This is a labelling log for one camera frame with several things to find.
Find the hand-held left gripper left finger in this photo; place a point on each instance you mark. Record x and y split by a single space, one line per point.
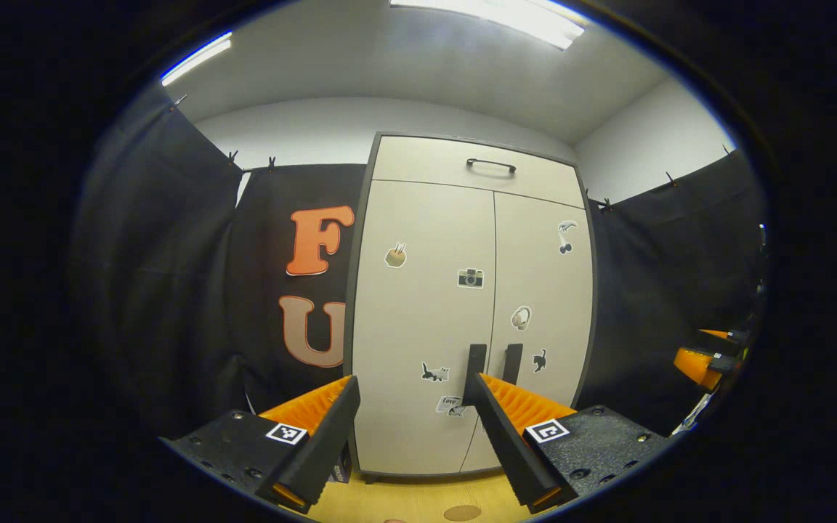
328 443

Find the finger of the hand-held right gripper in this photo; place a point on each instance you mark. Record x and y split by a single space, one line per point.
698 365
724 336

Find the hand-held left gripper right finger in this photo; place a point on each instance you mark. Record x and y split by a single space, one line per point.
502 443

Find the cabinet door with camera sticker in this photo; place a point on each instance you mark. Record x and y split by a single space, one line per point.
418 327

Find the cabinet door with headphones sticker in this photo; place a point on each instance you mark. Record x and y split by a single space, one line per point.
549 290

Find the brown round coaster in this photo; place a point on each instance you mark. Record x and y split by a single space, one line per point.
462 513

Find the grey and white cabinet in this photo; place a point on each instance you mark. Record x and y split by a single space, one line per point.
353 290

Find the black backdrop cloth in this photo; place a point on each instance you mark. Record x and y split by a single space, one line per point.
157 254

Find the beige drawer front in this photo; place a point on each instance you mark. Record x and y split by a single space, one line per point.
426 160

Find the wide ceiling light panel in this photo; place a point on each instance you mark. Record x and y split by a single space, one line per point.
498 18

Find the narrow ceiling light strip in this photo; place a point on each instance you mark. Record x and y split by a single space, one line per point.
197 58

